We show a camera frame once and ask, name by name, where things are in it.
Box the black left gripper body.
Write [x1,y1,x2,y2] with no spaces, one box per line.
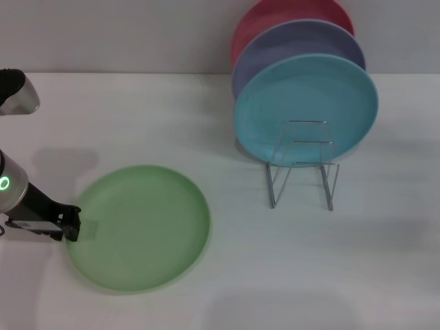
[9,181,67,228]

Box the green plate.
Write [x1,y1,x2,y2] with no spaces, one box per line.
[65,164,211,296]

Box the teal blue plate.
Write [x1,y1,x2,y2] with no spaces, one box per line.
[233,54,380,168]

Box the purple plate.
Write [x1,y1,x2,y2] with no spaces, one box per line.
[230,19,367,100]

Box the red plate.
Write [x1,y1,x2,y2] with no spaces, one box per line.
[230,0,355,69]

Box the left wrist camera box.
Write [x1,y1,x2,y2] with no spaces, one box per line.
[4,219,63,242]

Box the metal wire plate rack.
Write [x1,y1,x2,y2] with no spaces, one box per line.
[266,120,340,211]

